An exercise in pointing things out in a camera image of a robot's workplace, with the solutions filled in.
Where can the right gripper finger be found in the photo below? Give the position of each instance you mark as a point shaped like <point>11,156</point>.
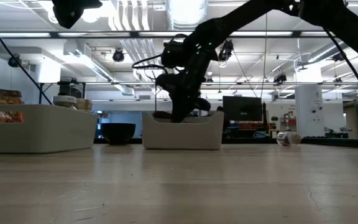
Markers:
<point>182,109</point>
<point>204,105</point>

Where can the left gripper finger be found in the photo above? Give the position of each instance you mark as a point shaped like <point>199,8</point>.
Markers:
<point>68,12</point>

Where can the pale grey plastic bin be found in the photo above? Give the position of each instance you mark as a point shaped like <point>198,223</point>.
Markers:
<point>182,135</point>

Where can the small clear glass jar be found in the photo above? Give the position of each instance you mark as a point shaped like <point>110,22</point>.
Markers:
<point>287,138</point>

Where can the seasoning jar gold lid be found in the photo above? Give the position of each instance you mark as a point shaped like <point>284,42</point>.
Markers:
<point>85,104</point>

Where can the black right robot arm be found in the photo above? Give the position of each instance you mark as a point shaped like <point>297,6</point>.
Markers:
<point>244,15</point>

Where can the person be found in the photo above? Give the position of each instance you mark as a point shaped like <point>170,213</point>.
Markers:
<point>219,109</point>

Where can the black monitor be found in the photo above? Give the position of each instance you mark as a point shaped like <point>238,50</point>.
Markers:
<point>242,109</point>

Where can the black light bar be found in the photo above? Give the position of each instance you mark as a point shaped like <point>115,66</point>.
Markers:
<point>134,34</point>

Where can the red bowl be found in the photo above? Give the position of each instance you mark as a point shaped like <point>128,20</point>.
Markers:
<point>117,133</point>

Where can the white pillar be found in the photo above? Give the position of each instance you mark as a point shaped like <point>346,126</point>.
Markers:
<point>309,109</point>

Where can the black hanging camera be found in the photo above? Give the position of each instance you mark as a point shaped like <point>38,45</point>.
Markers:
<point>337,57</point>
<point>118,56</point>
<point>16,59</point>
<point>280,78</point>
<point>227,51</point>

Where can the background black frame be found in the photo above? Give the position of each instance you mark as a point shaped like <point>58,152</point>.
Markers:
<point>104,83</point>

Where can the black aluminium frame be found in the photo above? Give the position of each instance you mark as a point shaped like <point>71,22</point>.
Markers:
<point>322,143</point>

